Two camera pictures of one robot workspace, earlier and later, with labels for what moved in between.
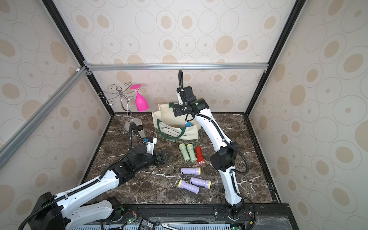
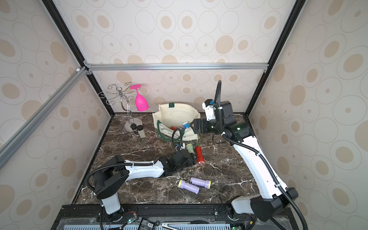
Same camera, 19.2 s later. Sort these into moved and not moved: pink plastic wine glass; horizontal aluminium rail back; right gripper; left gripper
Moved: left gripper; right gripper
Not moved: horizontal aluminium rail back; pink plastic wine glass
